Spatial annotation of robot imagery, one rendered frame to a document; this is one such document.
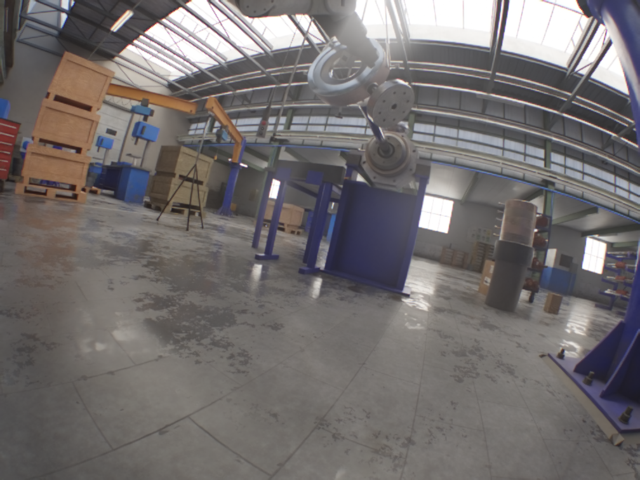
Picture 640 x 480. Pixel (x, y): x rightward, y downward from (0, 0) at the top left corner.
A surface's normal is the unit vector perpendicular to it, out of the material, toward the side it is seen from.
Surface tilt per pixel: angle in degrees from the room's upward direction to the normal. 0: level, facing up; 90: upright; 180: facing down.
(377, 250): 90
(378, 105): 131
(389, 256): 90
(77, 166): 90
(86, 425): 0
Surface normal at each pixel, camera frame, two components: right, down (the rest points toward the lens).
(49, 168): 0.87, 0.22
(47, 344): 0.22, -0.97
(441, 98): -0.41, -0.04
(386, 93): 0.44, 0.79
